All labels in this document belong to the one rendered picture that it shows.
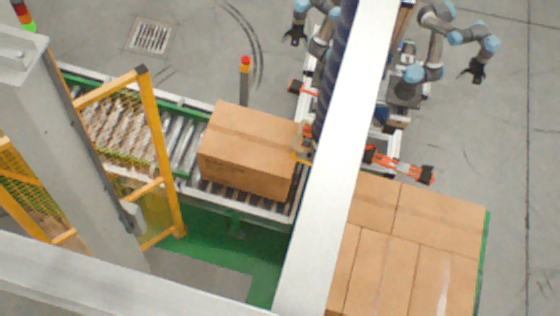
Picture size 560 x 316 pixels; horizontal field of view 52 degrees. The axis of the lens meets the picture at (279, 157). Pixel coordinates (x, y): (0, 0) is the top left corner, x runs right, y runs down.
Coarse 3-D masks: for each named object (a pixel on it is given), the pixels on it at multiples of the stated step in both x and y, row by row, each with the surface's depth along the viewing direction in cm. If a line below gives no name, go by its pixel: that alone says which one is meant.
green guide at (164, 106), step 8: (64, 80) 414; (72, 80) 410; (80, 80) 409; (88, 80) 409; (88, 88) 414; (96, 88) 411; (120, 96) 411; (136, 96) 406; (160, 104) 406; (168, 104) 406; (168, 112) 412; (176, 112) 409; (184, 112) 406; (192, 112) 404; (200, 112) 405; (200, 120) 409; (208, 120) 406
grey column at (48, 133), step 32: (32, 32) 141; (0, 64) 136; (32, 64) 137; (0, 96) 140; (32, 96) 145; (64, 96) 159; (32, 128) 153; (64, 128) 169; (32, 160) 175; (64, 160) 175; (96, 160) 196; (64, 192) 195; (96, 192) 210; (96, 224) 221; (128, 224) 255; (96, 256) 269; (128, 256) 278
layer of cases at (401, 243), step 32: (384, 192) 399; (416, 192) 401; (352, 224) 387; (384, 224) 389; (416, 224) 390; (448, 224) 392; (480, 224) 394; (352, 256) 377; (384, 256) 379; (416, 256) 381; (448, 256) 382; (352, 288) 368; (384, 288) 370; (416, 288) 371; (448, 288) 373
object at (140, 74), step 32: (96, 96) 238; (128, 96) 255; (96, 128) 260; (160, 128) 289; (160, 160) 317; (0, 192) 247; (32, 192) 267; (32, 224) 285; (64, 224) 313; (160, 224) 400
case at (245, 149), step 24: (216, 120) 368; (240, 120) 369; (264, 120) 370; (288, 120) 372; (216, 144) 360; (240, 144) 361; (264, 144) 363; (288, 144) 364; (216, 168) 371; (240, 168) 360; (264, 168) 355; (288, 168) 357; (264, 192) 383
